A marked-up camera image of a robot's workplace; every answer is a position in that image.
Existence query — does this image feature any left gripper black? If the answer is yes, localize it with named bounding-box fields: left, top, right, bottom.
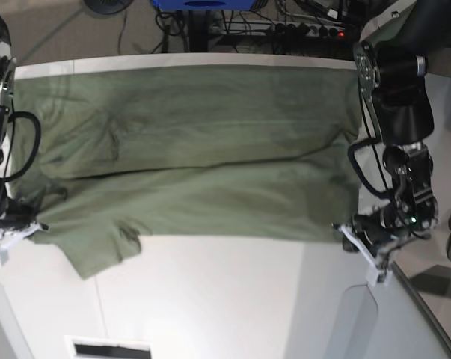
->
left=342, top=207, right=408, bottom=254

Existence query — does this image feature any grey metal stand right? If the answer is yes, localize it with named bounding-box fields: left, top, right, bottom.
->
left=375, top=209, right=451, bottom=359

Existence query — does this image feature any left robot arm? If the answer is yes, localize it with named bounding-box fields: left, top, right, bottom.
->
left=343, top=1, right=451, bottom=255

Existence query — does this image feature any green t-shirt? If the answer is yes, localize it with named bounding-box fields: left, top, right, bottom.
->
left=10, top=66, right=361, bottom=279

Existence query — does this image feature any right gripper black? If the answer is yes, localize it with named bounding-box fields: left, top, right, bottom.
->
left=0, top=197, right=36, bottom=231

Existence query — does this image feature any black table leg post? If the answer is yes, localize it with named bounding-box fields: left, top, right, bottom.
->
left=187, top=10, right=212, bottom=53

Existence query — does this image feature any power strip with red light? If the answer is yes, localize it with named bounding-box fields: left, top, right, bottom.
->
left=273, top=22, right=346, bottom=40

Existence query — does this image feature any blue plastic bin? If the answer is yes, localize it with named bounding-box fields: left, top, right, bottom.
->
left=152, top=0, right=255, bottom=11

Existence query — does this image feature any black round fan base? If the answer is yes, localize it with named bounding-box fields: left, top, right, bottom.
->
left=84, top=0, right=133, bottom=16

